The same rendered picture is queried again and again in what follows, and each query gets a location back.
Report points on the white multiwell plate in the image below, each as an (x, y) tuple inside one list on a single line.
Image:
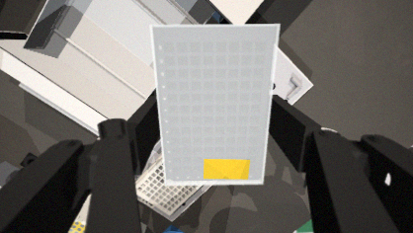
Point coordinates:
[(150, 186)]

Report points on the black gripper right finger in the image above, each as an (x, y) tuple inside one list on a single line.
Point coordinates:
[(343, 197)]

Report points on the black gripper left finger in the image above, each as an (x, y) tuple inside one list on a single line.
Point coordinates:
[(38, 200)]

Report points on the blue box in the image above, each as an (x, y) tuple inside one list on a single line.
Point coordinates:
[(173, 229)]

